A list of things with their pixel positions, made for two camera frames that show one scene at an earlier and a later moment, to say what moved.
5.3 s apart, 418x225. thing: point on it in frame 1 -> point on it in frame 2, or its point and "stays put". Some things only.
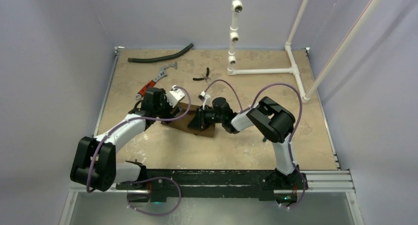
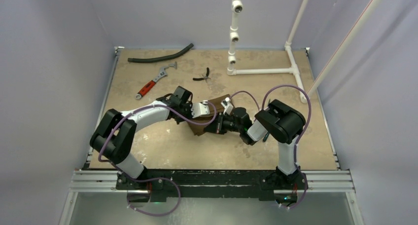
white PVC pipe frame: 236,7 stays put
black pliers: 205,78 stays put
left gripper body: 163,109 -> 186,110
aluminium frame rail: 319,181 stays put
